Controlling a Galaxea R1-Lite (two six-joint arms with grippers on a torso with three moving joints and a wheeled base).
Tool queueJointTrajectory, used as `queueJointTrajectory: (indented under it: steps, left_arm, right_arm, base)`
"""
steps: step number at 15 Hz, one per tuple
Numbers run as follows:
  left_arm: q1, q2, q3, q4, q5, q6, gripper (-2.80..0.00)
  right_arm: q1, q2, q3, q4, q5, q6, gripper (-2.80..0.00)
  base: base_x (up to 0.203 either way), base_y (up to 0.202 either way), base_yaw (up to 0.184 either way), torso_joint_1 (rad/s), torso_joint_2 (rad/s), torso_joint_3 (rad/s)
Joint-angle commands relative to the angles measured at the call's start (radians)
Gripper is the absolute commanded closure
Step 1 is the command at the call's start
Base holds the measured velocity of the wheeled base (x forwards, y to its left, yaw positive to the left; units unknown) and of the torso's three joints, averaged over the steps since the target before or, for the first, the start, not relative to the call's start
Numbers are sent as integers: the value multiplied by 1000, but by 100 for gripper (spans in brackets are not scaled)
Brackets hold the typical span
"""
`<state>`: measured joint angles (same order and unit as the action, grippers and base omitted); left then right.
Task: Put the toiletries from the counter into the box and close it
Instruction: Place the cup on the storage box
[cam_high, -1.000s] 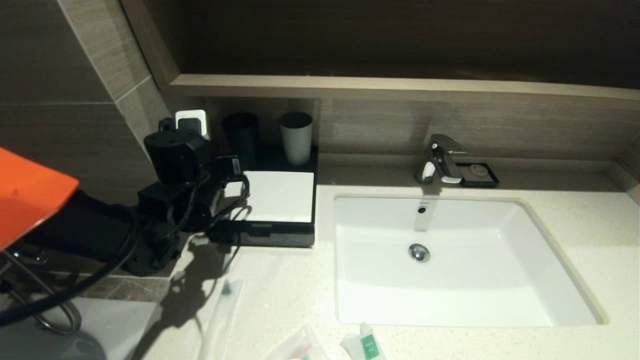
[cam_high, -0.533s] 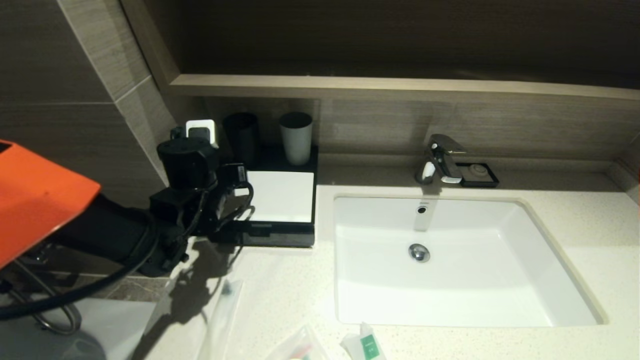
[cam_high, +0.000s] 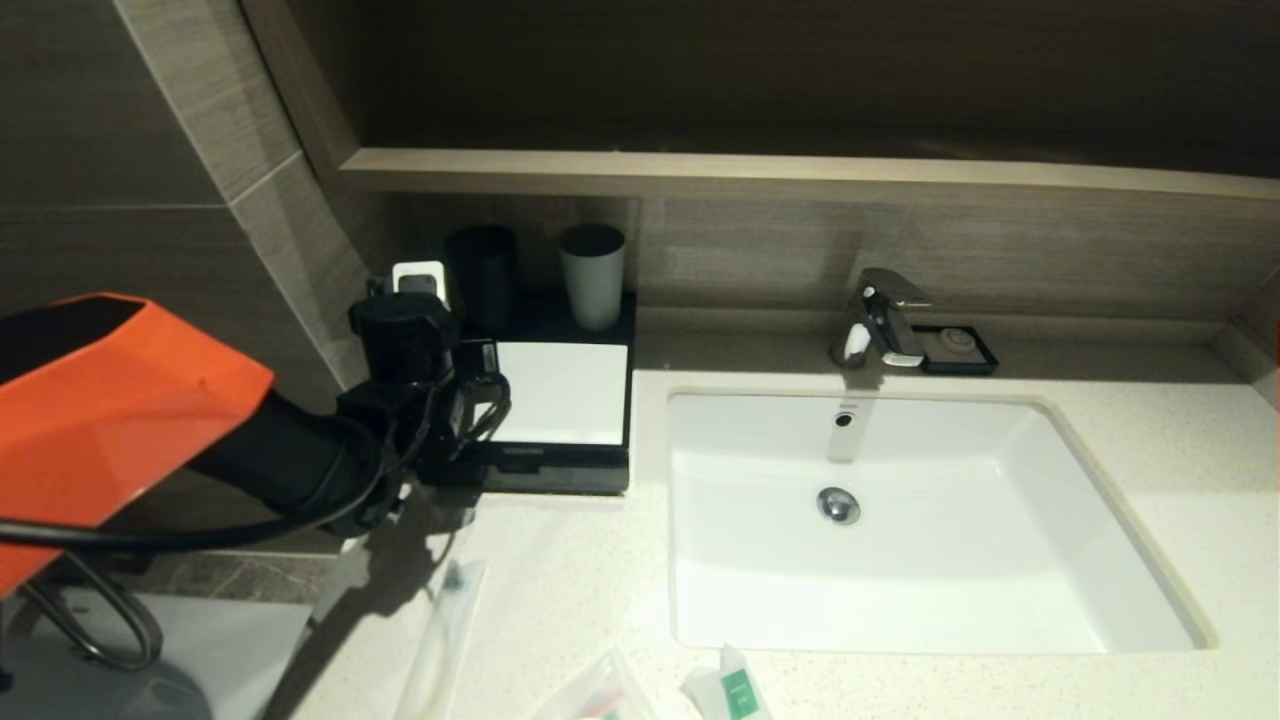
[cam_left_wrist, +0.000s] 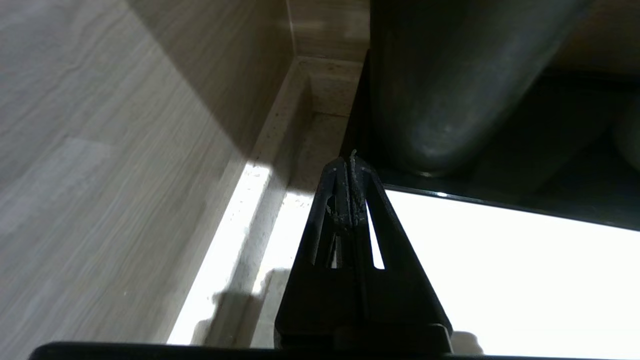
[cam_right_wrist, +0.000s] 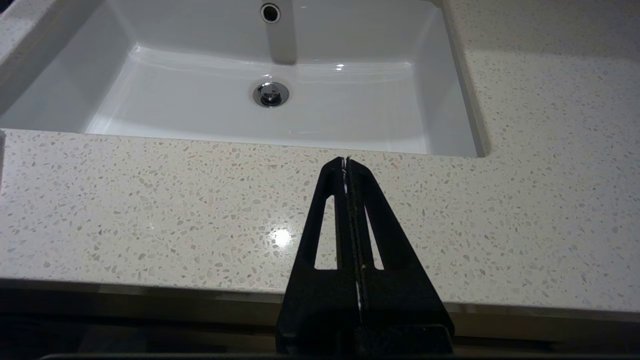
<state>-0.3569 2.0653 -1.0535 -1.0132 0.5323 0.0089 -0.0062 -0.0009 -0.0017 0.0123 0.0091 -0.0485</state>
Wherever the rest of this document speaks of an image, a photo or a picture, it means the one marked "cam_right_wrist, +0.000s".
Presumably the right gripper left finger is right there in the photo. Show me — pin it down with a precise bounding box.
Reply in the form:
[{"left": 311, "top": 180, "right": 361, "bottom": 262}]
[{"left": 275, "top": 156, "right": 363, "bottom": 354}]

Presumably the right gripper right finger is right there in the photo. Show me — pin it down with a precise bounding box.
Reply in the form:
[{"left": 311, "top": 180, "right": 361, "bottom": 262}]
[{"left": 346, "top": 156, "right": 456, "bottom": 354}]

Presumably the chrome drain stopper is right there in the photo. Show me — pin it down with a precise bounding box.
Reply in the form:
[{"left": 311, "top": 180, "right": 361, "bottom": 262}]
[{"left": 252, "top": 80, "right": 291, "bottom": 108}]

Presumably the white sink basin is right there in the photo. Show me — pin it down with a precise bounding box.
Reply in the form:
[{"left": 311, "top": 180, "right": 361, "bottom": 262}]
[{"left": 0, "top": 0, "right": 493, "bottom": 159}]

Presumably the sink overflow hole ring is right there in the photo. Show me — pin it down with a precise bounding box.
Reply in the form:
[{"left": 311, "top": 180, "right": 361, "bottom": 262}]
[{"left": 260, "top": 2, "right": 282, "bottom": 24}]

